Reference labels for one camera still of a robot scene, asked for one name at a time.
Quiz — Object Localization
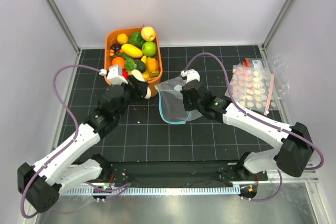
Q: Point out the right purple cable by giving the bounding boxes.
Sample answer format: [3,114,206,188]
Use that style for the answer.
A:
[183,52,325,203]

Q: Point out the green bell pepper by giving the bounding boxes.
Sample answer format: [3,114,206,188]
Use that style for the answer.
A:
[128,31,145,48]

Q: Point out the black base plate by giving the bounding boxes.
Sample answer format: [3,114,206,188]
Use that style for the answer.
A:
[81,159,268,185]

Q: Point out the black grid mat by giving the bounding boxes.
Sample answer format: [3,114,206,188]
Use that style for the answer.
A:
[56,45,289,162]

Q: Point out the yellow lemon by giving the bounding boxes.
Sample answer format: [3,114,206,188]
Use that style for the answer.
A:
[117,33,129,45]

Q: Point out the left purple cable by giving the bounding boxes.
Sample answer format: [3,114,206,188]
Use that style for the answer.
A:
[20,64,132,219]

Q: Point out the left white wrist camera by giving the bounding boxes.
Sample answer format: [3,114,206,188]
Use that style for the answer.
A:
[99,65,127,85]

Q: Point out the orange plastic bin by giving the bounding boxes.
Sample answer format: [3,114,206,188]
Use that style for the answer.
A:
[104,26,163,97]

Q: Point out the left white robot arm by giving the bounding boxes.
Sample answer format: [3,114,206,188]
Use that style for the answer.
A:
[17,70,151,218]

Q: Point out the yellow mango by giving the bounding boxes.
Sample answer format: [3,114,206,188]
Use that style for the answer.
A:
[121,44,143,58]

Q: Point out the red tomato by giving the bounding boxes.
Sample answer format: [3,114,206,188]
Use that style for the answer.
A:
[122,69,129,80]

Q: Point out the dark green avocado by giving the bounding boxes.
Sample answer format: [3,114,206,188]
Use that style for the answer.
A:
[134,60,146,73]

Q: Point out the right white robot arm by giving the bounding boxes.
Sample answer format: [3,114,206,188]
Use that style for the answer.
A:
[181,81,313,180]

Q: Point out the purple cable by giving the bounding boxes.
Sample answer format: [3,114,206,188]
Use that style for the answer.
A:
[183,52,325,203]
[20,64,132,219]

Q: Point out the orange bell pepper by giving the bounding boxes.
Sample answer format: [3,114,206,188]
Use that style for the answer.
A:
[146,58,159,73]

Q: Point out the clear blue zip bag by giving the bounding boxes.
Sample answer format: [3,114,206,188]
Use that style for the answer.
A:
[154,77,202,125]

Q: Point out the orange tangerine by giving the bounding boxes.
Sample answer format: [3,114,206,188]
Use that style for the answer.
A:
[111,57,125,69]

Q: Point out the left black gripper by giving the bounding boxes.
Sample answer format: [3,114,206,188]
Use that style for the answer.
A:
[112,74,147,120]

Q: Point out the slotted cable duct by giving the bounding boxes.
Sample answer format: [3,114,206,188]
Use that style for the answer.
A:
[63,184,240,197]

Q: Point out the yellow banana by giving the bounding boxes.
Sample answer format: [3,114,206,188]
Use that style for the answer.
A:
[141,56,147,64]

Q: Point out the green apple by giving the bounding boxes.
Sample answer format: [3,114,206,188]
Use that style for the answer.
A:
[142,41,157,57]

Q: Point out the bag of pink sliced food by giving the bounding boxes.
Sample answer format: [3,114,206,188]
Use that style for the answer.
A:
[225,58,278,116]

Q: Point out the white radish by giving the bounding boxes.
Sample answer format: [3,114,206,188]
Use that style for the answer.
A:
[130,69,151,97]

